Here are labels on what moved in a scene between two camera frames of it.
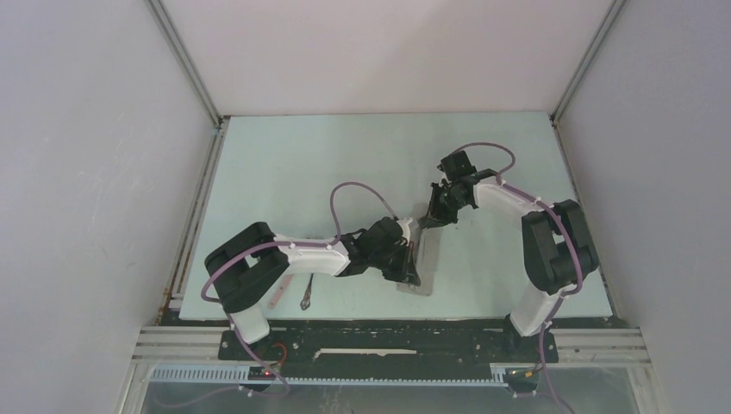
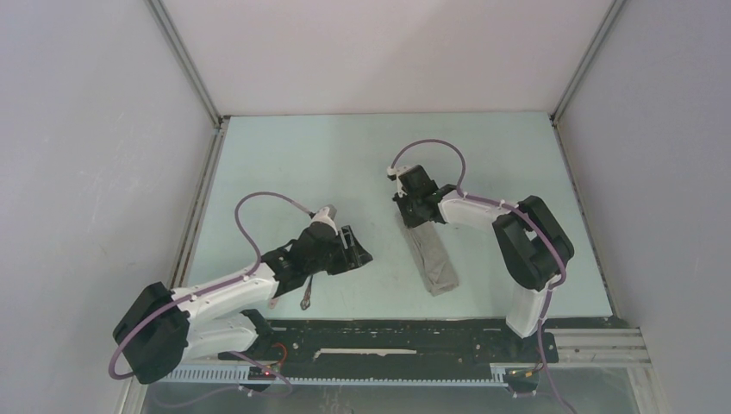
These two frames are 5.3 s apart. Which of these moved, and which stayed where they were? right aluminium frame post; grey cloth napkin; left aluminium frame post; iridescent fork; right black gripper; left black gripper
Moved: right black gripper; left black gripper; grey cloth napkin
Stayed: left aluminium frame post; iridescent fork; right aluminium frame post
